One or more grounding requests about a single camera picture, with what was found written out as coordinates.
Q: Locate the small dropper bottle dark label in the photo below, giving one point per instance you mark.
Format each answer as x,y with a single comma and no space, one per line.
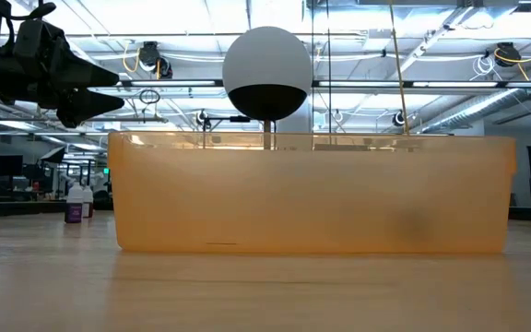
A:
89,203

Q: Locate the orange translucent plastic bin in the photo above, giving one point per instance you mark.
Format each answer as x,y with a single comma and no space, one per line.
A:
265,198

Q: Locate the white globe lamp black base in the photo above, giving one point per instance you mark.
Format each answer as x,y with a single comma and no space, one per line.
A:
267,60

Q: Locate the long ceiling light strip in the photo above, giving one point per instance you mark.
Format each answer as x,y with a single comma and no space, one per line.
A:
173,83
436,84

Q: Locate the black computer monitor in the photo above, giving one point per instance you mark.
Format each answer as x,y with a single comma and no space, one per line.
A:
6,165

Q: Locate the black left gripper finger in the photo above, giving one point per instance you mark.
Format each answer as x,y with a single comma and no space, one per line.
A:
88,108
86,74

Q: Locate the silver ventilation duct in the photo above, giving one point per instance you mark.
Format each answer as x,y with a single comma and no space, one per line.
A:
477,108

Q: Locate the small dropper bottle purple label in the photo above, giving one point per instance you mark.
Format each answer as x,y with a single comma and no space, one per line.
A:
74,209

